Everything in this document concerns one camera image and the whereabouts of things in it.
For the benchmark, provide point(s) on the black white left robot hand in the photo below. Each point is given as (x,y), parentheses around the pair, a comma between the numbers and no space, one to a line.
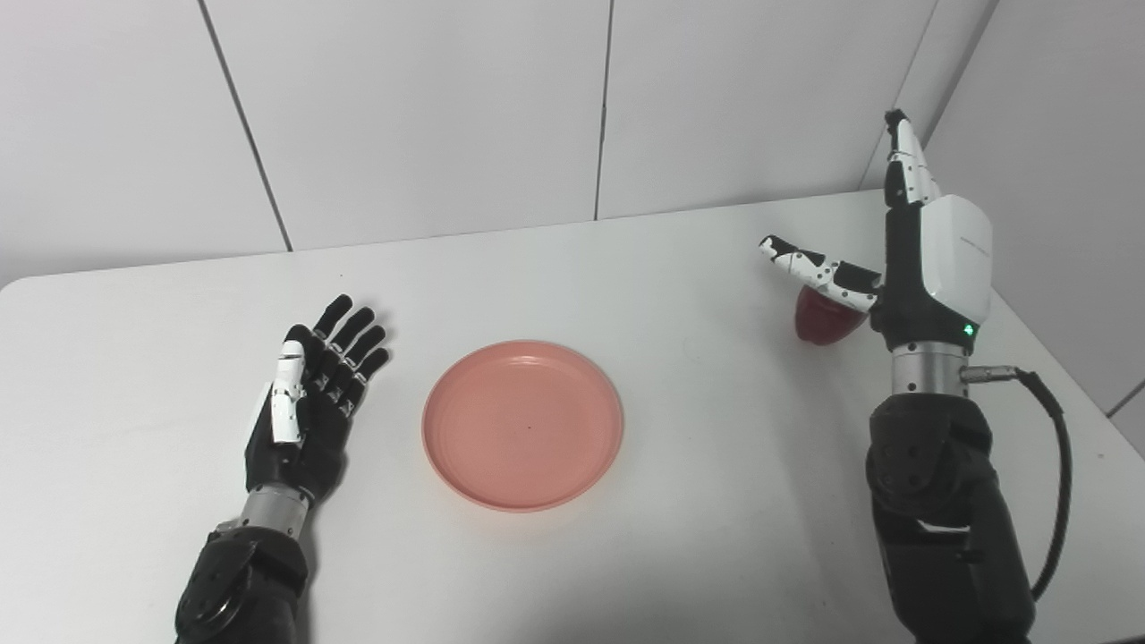
(309,447)

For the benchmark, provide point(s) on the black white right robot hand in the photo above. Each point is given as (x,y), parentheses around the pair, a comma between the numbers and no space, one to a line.
(948,259)

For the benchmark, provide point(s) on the pink round plate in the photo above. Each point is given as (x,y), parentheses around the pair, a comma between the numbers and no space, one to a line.
(523,425)

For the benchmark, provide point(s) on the red apple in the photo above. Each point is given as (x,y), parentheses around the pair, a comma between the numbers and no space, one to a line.
(818,320)

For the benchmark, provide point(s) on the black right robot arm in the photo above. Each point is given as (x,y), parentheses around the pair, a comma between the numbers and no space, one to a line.
(939,519)

